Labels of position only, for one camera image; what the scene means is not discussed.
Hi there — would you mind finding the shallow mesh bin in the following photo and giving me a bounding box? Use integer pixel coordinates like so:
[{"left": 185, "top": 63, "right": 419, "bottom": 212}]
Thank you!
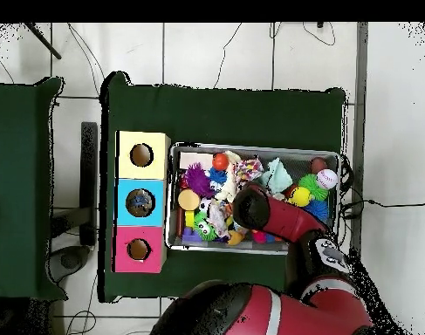
[{"left": 164, "top": 140, "right": 342, "bottom": 258}]

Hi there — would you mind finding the wooden box with three holes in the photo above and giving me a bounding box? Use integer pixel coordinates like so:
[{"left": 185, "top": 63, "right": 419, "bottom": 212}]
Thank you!
[{"left": 113, "top": 130, "right": 172, "bottom": 274}]

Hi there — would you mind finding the blue spiky ball with eyes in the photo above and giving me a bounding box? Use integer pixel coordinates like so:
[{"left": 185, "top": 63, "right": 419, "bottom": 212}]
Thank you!
[{"left": 208, "top": 167, "right": 229, "bottom": 186}]

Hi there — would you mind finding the purple spiky ball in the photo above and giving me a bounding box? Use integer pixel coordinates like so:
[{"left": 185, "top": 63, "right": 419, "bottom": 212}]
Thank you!
[{"left": 182, "top": 162, "right": 216, "bottom": 199}]

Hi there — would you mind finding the smooth orange ball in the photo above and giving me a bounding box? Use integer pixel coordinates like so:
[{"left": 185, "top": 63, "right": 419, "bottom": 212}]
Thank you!
[{"left": 211, "top": 152, "right": 230, "bottom": 172}]

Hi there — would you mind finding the colourful dotted cloth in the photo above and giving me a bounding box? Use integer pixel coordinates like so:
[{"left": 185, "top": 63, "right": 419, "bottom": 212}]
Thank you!
[{"left": 232, "top": 158, "right": 265, "bottom": 182}]

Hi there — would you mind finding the green spiky ball with eyes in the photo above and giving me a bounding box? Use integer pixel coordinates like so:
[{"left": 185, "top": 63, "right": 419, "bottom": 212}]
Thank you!
[{"left": 193, "top": 211, "right": 220, "bottom": 243}]

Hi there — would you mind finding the mint green cloth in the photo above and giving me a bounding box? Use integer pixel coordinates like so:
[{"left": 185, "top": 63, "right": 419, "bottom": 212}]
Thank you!
[{"left": 260, "top": 157, "right": 294, "bottom": 195}]

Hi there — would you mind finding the dark green table cloth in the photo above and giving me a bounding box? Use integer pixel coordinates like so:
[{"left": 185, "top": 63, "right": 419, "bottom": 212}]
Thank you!
[{"left": 98, "top": 71, "right": 347, "bottom": 308}]

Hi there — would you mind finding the white baseball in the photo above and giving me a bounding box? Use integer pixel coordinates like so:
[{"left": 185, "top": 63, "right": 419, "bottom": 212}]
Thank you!
[{"left": 316, "top": 168, "right": 339, "bottom": 190}]

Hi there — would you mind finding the black upright stand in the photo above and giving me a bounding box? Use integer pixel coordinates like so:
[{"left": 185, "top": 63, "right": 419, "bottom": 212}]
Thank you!
[{"left": 79, "top": 121, "right": 99, "bottom": 247}]

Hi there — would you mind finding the grey rounded floor base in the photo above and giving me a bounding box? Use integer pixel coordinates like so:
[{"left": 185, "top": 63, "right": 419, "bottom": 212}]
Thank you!
[{"left": 47, "top": 245, "right": 91, "bottom": 284}]

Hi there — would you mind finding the green covered side table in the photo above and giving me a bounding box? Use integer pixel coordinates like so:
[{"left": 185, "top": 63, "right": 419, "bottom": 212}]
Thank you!
[{"left": 0, "top": 77, "right": 68, "bottom": 302}]

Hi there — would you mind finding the black tripod leg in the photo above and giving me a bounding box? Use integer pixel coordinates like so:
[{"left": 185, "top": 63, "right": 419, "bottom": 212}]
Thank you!
[{"left": 24, "top": 22, "right": 63, "bottom": 60}]

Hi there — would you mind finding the black power cable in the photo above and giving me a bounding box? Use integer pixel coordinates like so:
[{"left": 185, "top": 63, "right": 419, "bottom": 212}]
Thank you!
[{"left": 339, "top": 198, "right": 425, "bottom": 219}]

